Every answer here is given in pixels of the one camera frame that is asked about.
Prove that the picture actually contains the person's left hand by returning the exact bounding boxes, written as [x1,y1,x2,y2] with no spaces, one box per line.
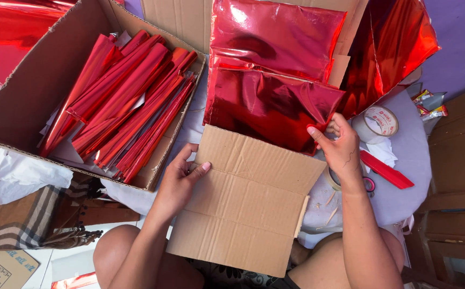
[155,143,212,216]

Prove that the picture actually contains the folded red foil strip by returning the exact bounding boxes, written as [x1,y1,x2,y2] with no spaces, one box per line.
[359,150,415,189]

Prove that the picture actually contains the small red foil scrap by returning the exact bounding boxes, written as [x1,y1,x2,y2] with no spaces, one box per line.
[50,272,99,289]

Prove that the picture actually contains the large crinkled red foil sheet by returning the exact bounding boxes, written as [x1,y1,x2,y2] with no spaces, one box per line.
[336,0,442,120]

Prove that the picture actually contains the person's left leg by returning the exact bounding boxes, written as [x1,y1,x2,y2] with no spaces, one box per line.
[93,224,206,289]

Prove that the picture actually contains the white adhesive tape roll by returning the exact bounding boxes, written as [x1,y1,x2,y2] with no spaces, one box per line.
[351,105,399,145]

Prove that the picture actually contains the wooden furniture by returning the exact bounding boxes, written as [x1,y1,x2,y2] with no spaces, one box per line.
[402,80,465,289]

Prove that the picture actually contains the clear adhesive tape roll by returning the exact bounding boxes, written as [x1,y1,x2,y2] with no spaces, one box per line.
[323,164,365,192]

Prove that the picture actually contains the crumpled white paper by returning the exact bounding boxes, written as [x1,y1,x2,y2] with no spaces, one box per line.
[0,148,74,206]

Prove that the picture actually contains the pink handled scissors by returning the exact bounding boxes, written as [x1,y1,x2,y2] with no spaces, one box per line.
[363,176,376,198]

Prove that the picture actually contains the cardboard sheet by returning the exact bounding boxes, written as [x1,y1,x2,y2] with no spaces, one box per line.
[166,124,328,278]

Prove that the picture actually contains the colourful snack packets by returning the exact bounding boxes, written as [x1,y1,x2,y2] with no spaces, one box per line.
[411,89,449,122]

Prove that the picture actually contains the person's leg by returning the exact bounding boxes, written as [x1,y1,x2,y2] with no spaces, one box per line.
[93,224,206,289]
[288,228,406,289]

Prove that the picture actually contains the open brown cardboard box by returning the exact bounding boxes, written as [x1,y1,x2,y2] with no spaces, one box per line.
[0,0,207,193]

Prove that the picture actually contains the red foil roll sheet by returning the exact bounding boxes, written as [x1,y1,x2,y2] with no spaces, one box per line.
[0,0,125,83]

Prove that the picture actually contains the brown plaid blanket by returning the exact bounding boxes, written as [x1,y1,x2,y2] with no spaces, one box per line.
[0,173,104,253]

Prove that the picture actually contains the pile of red foil rolls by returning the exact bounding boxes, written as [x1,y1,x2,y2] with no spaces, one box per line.
[37,30,199,185]

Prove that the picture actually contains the person's right hand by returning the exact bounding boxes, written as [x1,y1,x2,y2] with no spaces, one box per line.
[307,112,364,185]

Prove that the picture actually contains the person's right leg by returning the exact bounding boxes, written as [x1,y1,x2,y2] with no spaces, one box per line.
[288,228,406,289]

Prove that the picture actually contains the stack of red foil sheets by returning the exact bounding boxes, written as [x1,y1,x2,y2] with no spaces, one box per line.
[208,0,348,83]

